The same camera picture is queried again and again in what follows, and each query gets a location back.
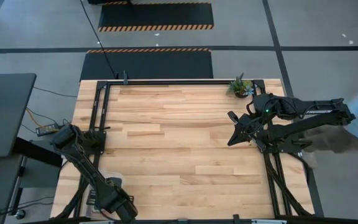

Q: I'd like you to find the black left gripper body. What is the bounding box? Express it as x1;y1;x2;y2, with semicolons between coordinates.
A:
99;186;139;223

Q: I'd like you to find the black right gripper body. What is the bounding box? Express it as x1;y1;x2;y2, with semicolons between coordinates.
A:
227;110;267;154

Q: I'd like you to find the clear plastic container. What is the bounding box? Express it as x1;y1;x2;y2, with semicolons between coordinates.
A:
85;170;124;220

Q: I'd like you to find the small potted succulent plant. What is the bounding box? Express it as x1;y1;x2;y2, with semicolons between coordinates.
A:
227;73;255;99

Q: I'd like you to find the black power adapter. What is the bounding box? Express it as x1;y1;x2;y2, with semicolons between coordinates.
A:
35;123;61;137

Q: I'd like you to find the black striped-edge floor mat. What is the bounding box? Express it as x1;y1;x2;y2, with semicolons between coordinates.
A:
79;48;214;81
97;1;214;33

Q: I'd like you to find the grey side table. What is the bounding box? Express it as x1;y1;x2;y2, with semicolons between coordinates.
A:
0;155;23;215

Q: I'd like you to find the dark grey desk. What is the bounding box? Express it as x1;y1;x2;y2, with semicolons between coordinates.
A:
0;73;37;159

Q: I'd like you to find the black sleeved cable bundle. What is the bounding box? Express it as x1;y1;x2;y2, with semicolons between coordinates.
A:
264;154;312;218
54;154;102;219

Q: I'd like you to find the black aluminium table frame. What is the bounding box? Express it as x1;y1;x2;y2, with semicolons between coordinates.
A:
73;79;295;218

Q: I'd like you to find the thin black floor cable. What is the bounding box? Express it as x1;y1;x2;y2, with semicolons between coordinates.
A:
32;86;78;99

